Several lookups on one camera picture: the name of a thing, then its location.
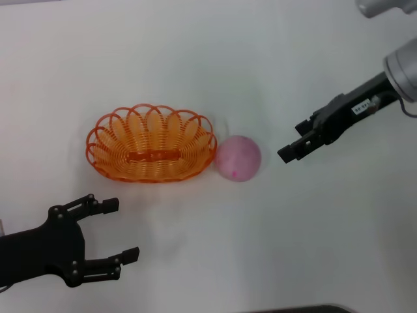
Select pink peach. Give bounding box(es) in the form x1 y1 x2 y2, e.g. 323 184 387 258
214 134 263 183

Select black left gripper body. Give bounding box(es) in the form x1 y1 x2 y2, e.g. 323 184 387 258
0 205 86 288

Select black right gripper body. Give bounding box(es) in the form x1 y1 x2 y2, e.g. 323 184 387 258
310 72 401 147

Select orange plastic woven basket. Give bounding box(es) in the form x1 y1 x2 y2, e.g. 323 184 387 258
85 103 218 183

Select right arm cable with connector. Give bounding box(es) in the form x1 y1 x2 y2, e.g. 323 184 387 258
371 93 417 119

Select dark robot torso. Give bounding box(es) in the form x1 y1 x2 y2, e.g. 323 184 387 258
250 305 352 313

